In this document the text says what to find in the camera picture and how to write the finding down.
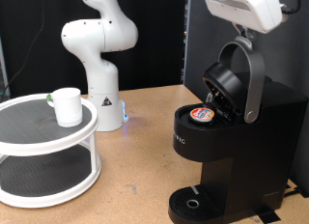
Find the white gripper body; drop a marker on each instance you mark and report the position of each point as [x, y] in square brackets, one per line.
[254, 11]

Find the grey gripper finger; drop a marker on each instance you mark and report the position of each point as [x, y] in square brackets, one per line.
[251, 35]
[238, 29]

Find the white coffee pod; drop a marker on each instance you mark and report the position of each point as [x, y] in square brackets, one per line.
[202, 114]

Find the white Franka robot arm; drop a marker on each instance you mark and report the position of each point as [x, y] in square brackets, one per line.
[103, 89]

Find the black Keurig coffee machine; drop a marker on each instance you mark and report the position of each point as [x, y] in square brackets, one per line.
[257, 153]

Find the white ceramic mug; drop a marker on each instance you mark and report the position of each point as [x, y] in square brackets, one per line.
[68, 108]

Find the white two-tier turntable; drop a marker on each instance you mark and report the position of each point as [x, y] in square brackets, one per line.
[32, 127]

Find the perforated metal frame post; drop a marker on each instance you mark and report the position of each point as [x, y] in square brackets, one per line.
[186, 40]

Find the grey metal post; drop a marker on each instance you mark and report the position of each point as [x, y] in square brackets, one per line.
[2, 66]

